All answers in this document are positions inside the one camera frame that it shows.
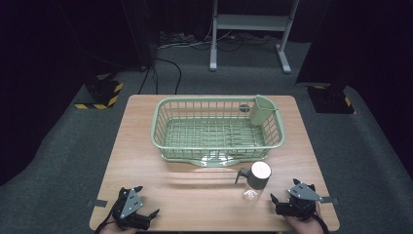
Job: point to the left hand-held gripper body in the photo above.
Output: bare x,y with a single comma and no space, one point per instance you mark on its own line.
130,203

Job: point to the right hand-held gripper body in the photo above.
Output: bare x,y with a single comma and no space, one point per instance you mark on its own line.
303,195

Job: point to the clear glass with white lid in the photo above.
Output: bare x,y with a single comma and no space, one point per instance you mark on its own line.
257,181

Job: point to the green plastic dish rack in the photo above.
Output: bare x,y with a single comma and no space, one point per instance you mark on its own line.
162,130

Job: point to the person's left hand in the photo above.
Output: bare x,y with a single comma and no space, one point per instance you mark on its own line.
113,230

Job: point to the person's right hand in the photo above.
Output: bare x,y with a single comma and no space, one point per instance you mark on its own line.
307,226

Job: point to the grey tape strip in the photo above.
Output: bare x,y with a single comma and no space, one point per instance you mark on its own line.
97,203
330,200

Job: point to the green utensil cup holder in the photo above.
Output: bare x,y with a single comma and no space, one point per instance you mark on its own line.
260,113

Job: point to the black yellow striped base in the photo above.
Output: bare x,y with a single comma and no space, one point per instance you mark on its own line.
103,92
331,100

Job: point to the dark curtain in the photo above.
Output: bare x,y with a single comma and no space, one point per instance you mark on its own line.
367,48
39,65

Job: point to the grey power strip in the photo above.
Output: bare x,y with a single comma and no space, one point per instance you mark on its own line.
173,37

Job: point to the white metal stand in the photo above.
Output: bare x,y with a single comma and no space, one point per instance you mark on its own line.
250,22

